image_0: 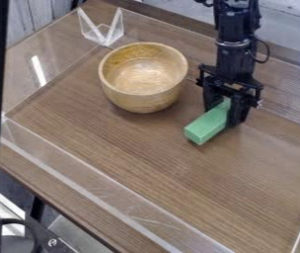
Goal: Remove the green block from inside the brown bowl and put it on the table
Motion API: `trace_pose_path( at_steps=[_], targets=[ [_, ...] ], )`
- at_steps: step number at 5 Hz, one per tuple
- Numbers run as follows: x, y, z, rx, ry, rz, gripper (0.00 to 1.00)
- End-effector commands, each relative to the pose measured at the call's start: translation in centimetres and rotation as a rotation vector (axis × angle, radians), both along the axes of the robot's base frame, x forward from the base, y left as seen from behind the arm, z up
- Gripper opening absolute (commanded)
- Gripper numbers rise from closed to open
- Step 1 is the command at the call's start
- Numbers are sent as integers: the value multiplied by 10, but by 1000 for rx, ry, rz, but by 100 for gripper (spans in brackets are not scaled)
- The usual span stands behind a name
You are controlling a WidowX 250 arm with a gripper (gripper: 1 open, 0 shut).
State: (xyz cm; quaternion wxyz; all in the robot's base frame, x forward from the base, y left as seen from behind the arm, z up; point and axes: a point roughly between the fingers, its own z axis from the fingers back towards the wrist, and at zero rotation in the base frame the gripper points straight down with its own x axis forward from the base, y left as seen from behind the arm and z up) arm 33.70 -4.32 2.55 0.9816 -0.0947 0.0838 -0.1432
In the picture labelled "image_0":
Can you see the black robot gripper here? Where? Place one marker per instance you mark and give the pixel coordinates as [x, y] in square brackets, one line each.
[228, 80]

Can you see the green rectangular block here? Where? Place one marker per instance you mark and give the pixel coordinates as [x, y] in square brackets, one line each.
[208, 124]

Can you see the light wooden bowl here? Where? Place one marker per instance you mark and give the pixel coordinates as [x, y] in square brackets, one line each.
[142, 76]

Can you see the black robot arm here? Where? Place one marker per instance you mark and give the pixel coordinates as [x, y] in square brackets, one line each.
[236, 21]

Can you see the black metal table leg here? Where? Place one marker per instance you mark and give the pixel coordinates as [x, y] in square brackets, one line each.
[37, 209]

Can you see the clear acrylic tray wall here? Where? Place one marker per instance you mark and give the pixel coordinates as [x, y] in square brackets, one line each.
[120, 172]

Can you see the clear acrylic corner bracket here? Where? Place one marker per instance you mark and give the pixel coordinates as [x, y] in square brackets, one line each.
[103, 34]

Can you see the black metal base plate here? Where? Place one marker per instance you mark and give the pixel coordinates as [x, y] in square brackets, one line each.
[49, 242]

